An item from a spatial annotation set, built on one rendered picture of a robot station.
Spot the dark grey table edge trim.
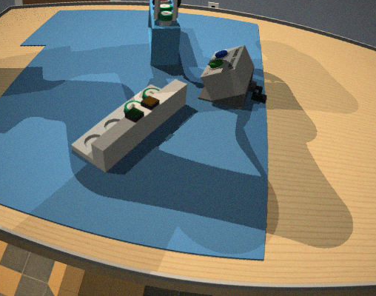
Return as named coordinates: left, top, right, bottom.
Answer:
left=0, top=1, right=376, bottom=291

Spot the blue flat mat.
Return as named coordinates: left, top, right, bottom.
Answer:
left=0, top=10, right=268, bottom=260

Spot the grey control box with blue and green keys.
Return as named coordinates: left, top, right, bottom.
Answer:
left=198, top=45, right=266, bottom=110

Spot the blue rectangular tube holder block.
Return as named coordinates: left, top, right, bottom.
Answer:
left=148, top=0, right=181, bottom=65

